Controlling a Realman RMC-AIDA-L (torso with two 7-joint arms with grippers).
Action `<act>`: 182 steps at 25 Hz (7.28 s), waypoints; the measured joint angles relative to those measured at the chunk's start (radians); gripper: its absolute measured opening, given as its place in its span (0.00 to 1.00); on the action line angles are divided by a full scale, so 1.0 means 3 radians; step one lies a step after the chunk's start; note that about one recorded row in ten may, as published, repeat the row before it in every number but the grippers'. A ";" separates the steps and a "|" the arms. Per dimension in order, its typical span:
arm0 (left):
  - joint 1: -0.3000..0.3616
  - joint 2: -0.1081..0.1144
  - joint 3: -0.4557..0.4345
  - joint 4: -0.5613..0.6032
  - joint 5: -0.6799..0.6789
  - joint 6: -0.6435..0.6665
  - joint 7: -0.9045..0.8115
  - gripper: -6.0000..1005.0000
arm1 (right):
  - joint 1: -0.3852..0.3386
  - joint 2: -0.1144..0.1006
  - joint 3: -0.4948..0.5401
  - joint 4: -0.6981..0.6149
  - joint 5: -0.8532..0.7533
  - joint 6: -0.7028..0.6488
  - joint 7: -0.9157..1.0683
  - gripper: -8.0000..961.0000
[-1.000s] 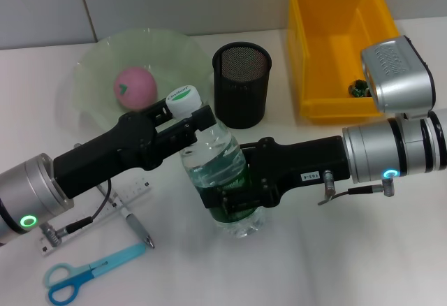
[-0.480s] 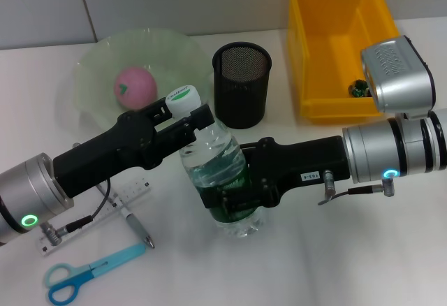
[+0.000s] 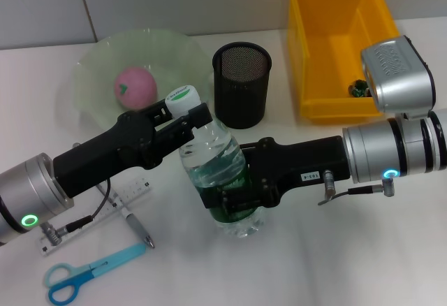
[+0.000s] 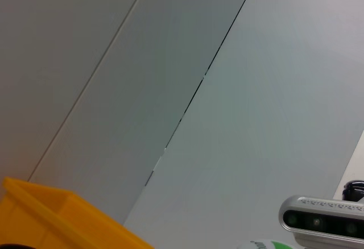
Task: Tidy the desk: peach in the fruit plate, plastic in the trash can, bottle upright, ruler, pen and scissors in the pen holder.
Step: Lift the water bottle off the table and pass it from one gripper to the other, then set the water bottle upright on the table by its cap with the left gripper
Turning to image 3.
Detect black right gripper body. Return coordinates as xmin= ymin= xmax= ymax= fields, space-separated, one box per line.
xmin=245 ymin=136 xmax=352 ymax=206

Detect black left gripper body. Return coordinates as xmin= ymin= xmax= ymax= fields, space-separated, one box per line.
xmin=51 ymin=109 xmax=169 ymax=199

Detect pink peach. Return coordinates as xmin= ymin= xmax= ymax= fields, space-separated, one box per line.
xmin=114 ymin=67 xmax=158 ymax=111

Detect clear green-label water bottle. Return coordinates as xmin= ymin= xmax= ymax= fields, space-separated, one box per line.
xmin=164 ymin=85 xmax=268 ymax=239

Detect green plastic wrapper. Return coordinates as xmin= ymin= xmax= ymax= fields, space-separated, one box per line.
xmin=348 ymin=79 xmax=372 ymax=98

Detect clear plastic ruler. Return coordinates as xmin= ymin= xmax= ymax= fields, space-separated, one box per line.
xmin=37 ymin=177 xmax=152 ymax=258

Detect black mesh pen cup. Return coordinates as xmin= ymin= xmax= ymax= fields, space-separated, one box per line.
xmin=212 ymin=42 xmax=272 ymax=131

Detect green glass fruit plate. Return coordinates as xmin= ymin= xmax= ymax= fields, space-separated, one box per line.
xmin=71 ymin=28 xmax=214 ymax=140

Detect white grey ballpoint pen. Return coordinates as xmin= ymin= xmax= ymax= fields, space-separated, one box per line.
xmin=96 ymin=183 xmax=156 ymax=250

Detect blue scissors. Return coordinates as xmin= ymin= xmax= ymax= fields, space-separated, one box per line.
xmin=44 ymin=242 xmax=147 ymax=305

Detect yellow plastic bin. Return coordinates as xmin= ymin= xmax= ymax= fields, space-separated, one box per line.
xmin=286 ymin=0 xmax=402 ymax=125

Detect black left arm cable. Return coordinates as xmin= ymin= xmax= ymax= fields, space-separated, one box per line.
xmin=64 ymin=176 xmax=112 ymax=233

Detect grey right arm cable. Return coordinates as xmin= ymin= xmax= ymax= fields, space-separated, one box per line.
xmin=317 ymin=169 xmax=387 ymax=206

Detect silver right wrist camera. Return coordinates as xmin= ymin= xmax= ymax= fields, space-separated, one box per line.
xmin=360 ymin=35 xmax=437 ymax=121

